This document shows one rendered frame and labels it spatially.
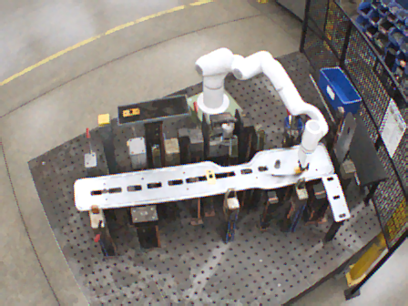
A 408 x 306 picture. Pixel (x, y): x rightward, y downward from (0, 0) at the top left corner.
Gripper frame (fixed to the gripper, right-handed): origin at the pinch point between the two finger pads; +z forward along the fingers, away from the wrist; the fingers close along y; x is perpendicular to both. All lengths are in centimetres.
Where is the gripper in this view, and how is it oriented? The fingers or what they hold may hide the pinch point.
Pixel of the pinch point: (302, 166)
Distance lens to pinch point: 238.3
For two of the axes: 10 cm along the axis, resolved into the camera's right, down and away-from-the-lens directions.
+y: 2.0, 7.8, -5.9
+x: 9.8, -1.4, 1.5
